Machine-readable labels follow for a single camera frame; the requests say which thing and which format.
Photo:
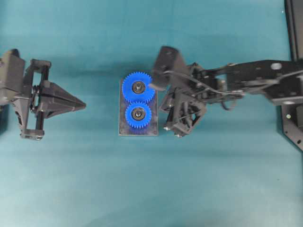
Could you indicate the metal base plate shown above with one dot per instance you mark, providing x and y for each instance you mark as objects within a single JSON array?
[{"x": 125, "y": 130}]

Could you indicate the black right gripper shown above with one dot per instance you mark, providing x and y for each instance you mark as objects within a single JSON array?
[{"x": 184, "y": 112}]

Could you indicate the large blue gear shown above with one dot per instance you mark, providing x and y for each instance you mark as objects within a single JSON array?
[{"x": 128, "y": 90}]

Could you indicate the black wrist camera right gripper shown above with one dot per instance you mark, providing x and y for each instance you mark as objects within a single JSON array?
[{"x": 166, "y": 63}]

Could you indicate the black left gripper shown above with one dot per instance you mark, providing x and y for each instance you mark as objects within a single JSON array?
[{"x": 57, "y": 100}]

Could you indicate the steel shaft for small gear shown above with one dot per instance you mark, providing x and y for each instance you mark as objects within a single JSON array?
[{"x": 138, "y": 114}]

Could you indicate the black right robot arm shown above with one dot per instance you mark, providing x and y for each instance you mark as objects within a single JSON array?
[{"x": 278, "y": 81}]

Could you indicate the small blue gear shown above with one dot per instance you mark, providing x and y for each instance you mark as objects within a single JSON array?
[{"x": 132, "y": 120}]

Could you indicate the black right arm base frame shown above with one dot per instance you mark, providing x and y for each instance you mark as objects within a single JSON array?
[{"x": 291, "y": 115}]

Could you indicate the steel shaft of large gear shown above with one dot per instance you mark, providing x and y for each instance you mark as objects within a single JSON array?
[{"x": 138, "y": 87}]

